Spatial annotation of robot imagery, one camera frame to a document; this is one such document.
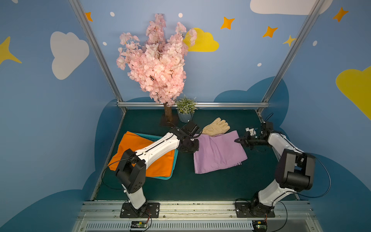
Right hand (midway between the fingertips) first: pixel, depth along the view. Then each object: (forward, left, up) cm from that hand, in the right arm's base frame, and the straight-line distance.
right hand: (237, 139), depth 90 cm
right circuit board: (-43, -8, -14) cm, 46 cm away
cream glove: (+19, +9, -12) cm, 24 cm away
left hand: (-8, +26, +2) cm, 27 cm away
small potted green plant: (+22, +34, +5) cm, 41 cm away
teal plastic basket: (-14, +38, -1) cm, 40 cm away
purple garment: (-7, +12, -6) cm, 15 cm away
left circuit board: (-47, +54, -12) cm, 72 cm away
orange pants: (-22, +43, +3) cm, 49 cm away
